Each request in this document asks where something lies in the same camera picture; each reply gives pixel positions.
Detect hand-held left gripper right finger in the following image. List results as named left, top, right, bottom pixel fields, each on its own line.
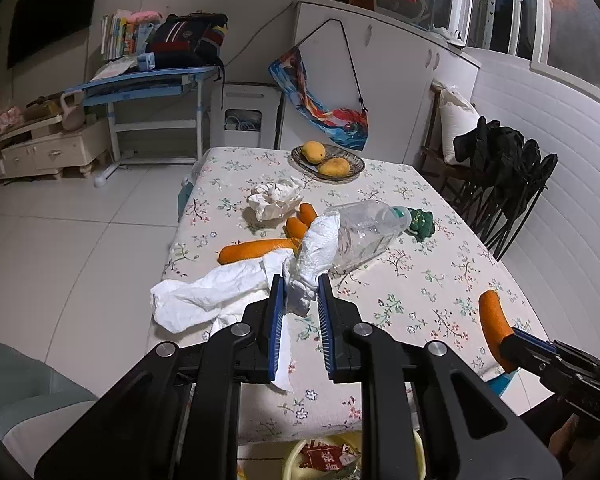
left=316, top=274, right=563, bottom=480

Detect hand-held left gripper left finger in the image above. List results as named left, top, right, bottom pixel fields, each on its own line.
left=34, top=274, right=293, bottom=480

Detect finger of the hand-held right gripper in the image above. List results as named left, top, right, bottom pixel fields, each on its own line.
left=500, top=338, right=556, bottom=386
left=511, top=327, right=563, bottom=361

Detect thick orange carrot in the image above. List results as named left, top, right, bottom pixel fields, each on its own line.
left=478, top=290, right=518, bottom=373

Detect yellow plastic bin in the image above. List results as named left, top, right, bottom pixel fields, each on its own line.
left=282, top=432, right=426, bottom=480

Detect person's right hand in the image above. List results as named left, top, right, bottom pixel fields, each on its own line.
left=549, top=412, right=581, bottom=461

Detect long orange carrot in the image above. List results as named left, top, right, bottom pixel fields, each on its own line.
left=217, top=239, right=301, bottom=266

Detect large white paper towel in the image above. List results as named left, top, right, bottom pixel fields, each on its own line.
left=150, top=249, right=301, bottom=393

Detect floral white tablecloth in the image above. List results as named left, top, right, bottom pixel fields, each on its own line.
left=162, top=146, right=551, bottom=446

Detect clear plastic bottle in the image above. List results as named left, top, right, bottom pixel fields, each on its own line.
left=325, top=200, right=413, bottom=271

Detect crumpled white tissue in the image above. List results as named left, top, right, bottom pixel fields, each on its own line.
left=247, top=178, right=305, bottom=222

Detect black folding chair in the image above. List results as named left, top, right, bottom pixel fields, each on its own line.
left=460, top=160, right=558, bottom=261

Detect green toy frog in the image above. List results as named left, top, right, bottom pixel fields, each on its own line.
left=405, top=208, right=436, bottom=243

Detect red snack packet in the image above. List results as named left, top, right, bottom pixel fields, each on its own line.
left=300, top=439, right=357, bottom=472

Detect woven fruit basket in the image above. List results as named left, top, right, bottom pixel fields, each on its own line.
left=291, top=144, right=367, bottom=183

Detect wooden chair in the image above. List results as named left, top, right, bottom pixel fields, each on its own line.
left=420, top=82, right=481, bottom=196

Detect small white cabinet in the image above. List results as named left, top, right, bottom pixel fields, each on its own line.
left=211, top=80, right=286, bottom=151

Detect white pillow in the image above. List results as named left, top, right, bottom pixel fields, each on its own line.
left=439, top=85, right=481, bottom=166

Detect tall white cabinet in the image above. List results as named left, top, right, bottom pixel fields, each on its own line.
left=294, top=0, right=481, bottom=171

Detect pale teal seat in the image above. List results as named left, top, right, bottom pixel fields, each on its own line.
left=0, top=336, right=98, bottom=476

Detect blue study desk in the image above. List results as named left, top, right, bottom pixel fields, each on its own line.
left=62, top=65, right=221, bottom=188

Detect cream drawer cabinet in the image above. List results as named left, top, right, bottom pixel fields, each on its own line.
left=0, top=112, right=112, bottom=183

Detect pink kettlebell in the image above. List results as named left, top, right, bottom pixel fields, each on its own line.
left=60, top=92, right=87, bottom=132

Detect dark striped backpack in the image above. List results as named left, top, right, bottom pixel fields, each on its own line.
left=145, top=11, right=229, bottom=68

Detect white papers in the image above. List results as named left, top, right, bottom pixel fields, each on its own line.
left=91, top=57, right=138, bottom=82

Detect row of books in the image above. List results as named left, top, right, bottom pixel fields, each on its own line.
left=100, top=9, right=153, bottom=61

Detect window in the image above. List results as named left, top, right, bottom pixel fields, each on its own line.
left=467, top=0, right=600, bottom=106

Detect colourful strap bag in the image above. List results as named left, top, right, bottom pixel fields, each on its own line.
left=268, top=19, right=371, bottom=152

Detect black wall television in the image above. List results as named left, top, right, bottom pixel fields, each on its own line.
left=7, top=0, right=93, bottom=68

